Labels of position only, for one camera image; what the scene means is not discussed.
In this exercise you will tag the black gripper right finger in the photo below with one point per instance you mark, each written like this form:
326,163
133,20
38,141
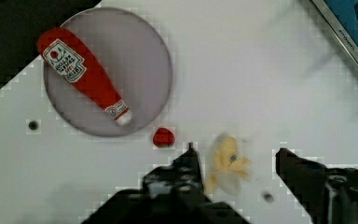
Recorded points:
329,195

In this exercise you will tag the peeled toy banana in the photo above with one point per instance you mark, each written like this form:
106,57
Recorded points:
228,167

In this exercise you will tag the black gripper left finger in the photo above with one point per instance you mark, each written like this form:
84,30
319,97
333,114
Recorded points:
171,194

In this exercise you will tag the grey round plate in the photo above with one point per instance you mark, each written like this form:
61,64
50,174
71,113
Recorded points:
137,61

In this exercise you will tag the small red toy strawberry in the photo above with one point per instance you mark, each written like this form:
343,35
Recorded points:
163,138

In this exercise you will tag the red plush ketchup bottle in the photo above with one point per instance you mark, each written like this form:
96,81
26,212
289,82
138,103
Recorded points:
70,57

